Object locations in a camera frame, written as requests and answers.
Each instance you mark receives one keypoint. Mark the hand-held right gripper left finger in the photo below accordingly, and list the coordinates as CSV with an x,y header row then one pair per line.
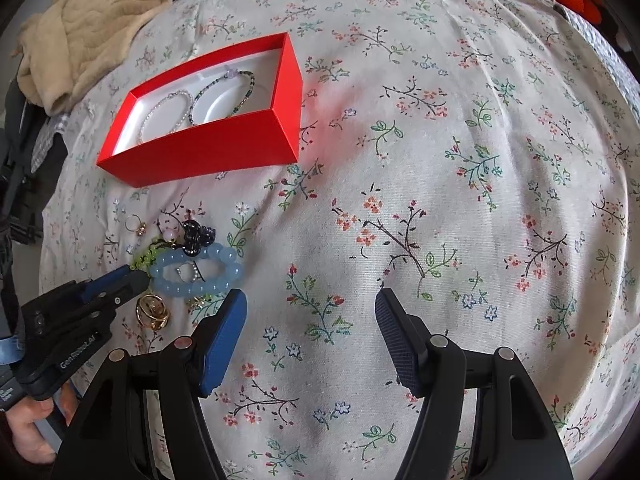
x,y
225,340

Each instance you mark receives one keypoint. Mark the black bow hair clip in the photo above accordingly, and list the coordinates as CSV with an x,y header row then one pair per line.
x,y
192,235

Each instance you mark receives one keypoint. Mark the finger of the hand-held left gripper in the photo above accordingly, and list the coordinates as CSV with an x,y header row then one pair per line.
x,y
107,280
127,287

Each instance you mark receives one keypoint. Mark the dark office chair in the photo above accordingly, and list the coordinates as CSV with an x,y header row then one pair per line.
x,y
20,160

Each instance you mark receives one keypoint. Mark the red jewelry box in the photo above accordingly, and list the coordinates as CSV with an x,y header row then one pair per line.
x,y
200,150

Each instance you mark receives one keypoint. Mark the person's left hand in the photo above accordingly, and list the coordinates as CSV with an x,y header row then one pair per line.
x,y
27,425

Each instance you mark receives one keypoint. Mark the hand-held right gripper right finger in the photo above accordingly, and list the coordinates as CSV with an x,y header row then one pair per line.
x,y
400,345

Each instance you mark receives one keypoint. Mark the beige quilted blanket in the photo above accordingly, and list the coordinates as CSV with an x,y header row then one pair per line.
x,y
90,25

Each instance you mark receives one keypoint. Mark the small silver earring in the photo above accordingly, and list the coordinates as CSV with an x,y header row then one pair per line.
x,y
192,272

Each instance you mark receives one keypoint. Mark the floral bed sheet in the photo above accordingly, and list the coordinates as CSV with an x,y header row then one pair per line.
x,y
450,210

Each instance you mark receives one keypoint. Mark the small gold earring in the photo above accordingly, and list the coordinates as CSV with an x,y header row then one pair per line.
x,y
200,302

